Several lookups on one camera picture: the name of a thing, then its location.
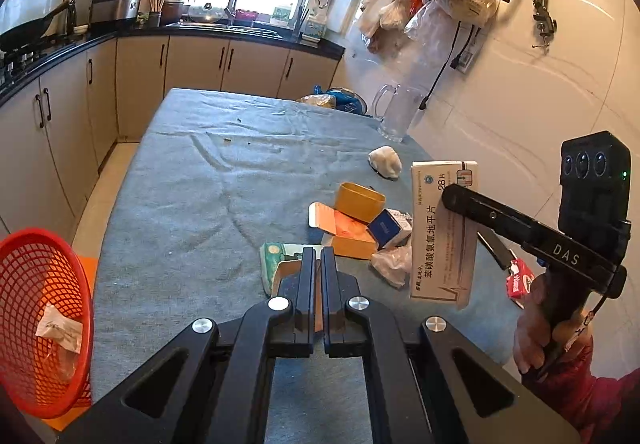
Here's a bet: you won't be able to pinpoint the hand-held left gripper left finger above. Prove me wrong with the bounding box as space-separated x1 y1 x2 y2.
57 246 318 444

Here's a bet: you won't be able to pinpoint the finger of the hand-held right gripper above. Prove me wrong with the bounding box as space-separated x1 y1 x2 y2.
439 183 501 231
476 228 515 271

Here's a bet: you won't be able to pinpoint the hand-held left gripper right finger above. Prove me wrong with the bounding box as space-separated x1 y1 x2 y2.
321 246 576 444

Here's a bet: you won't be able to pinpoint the green and white packet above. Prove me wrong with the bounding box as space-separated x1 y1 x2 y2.
260 242 306 296

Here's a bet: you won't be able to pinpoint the white medicine box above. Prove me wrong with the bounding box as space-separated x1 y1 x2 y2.
410 159 481 311

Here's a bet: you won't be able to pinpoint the orange carton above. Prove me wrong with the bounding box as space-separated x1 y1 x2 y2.
307 202 379 261

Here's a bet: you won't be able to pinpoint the clear plastic wrapper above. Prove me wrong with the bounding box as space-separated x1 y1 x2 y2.
371 246 413 289

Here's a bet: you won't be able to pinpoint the small blue box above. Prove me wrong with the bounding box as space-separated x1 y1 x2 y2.
366 208 413 250

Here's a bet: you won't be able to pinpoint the red mesh plastic basket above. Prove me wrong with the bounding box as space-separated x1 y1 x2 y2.
0 229 95 420

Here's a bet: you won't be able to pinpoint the person's right forearm red sleeve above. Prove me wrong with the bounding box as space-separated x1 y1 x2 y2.
521 331 640 444

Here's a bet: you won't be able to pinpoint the person's right hand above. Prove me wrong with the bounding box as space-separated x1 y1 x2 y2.
513 268 595 375

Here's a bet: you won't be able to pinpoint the red and white packet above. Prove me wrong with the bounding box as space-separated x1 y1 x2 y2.
506 258 537 309

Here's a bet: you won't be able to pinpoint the yellow open cardboard box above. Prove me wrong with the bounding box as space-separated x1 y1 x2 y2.
334 182 387 225

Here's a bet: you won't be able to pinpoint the crumpled white tissue ball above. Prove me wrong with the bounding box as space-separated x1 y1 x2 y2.
368 145 402 181

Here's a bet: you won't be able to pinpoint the clear plastic pitcher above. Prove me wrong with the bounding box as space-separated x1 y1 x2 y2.
371 83 428 143

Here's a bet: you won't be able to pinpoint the white power strip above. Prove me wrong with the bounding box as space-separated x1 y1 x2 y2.
459 26 488 74

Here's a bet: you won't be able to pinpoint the blue plastic bag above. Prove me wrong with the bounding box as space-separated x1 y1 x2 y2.
313 85 368 115

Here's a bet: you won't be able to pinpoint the bagged yellow bread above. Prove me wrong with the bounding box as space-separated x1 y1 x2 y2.
296 94 335 109

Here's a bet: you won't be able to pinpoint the bunch of hanging plastic bags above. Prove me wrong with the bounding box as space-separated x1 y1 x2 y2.
357 0 441 56

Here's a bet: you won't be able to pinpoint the crumpled white paper scrap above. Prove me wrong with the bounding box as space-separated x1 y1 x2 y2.
36 305 83 354

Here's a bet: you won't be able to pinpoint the cream base cabinets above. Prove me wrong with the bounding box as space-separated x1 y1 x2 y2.
0 35 341 245

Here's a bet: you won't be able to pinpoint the glass pot lid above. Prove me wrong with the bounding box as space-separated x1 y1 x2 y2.
187 2 227 23

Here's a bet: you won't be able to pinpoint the black kitchen countertop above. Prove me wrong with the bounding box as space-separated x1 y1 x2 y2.
0 21 346 100

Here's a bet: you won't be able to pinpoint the silver kitchen appliance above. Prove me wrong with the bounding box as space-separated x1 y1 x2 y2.
89 0 142 27

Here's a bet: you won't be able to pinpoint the gas stove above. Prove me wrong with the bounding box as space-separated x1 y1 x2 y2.
0 36 66 86

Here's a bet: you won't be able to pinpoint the black wok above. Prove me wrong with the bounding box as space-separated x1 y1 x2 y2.
0 0 76 52

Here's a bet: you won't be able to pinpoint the black power cable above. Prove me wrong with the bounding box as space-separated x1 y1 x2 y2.
419 21 463 110

